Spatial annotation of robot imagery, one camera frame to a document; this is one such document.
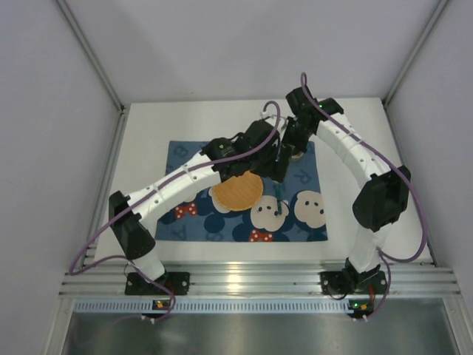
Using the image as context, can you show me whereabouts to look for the right aluminium corner post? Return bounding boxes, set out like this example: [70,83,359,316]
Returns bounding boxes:
[381,0,452,108]

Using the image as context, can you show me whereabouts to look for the perforated cable duct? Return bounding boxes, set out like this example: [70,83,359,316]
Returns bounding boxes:
[74,298,372,314]

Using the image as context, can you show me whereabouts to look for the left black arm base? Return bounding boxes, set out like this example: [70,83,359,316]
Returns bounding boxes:
[124,271,190,296]

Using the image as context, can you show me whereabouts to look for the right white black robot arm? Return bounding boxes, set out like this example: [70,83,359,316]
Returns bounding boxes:
[281,86,411,284]

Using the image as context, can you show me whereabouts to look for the aluminium front rail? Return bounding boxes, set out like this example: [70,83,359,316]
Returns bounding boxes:
[59,262,460,298]

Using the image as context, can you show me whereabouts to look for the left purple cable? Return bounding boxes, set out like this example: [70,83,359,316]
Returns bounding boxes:
[68,100,282,321]

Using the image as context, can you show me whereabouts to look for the aluminium corner post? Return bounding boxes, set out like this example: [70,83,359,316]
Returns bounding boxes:
[381,0,452,108]
[55,0,126,112]

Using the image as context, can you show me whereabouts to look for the small beige cup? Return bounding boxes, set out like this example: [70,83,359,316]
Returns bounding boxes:
[290,151,304,162]

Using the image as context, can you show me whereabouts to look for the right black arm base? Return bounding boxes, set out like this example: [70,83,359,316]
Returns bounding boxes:
[320,269,388,299]

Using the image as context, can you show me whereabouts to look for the green handled spoon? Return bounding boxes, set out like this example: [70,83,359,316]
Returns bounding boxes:
[274,183,289,216]

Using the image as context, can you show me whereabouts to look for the round woven wicker plate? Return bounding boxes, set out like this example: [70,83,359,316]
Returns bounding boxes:
[212,172,264,212]

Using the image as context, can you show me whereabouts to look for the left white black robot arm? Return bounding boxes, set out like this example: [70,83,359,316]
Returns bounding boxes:
[109,120,292,281]

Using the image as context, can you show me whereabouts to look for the left aluminium corner post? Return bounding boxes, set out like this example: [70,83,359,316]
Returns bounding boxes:
[55,0,126,112]

